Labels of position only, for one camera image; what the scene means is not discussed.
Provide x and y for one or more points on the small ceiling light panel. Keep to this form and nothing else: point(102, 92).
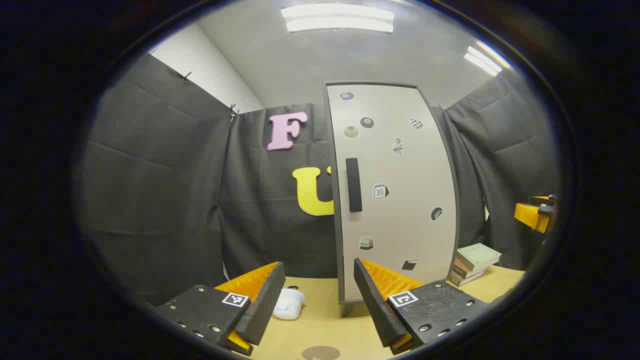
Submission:
point(482, 60)

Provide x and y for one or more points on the light green book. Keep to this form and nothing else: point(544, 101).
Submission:
point(477, 256)

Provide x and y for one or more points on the grey-brown book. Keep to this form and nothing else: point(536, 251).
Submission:
point(461, 281)

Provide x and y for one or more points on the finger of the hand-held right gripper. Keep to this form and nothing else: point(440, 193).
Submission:
point(530, 215)

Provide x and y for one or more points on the black backdrop cloth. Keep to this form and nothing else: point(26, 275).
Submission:
point(165, 200)

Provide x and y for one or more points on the beige cabinet door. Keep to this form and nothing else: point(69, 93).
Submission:
point(400, 220)

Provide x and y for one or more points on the large ceiling light panel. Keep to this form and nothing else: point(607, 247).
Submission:
point(337, 19)

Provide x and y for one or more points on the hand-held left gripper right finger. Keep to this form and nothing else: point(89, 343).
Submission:
point(375, 305)

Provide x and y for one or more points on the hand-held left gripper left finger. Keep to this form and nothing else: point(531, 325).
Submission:
point(265, 305)

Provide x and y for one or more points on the brown book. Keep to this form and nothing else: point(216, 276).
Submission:
point(461, 271)

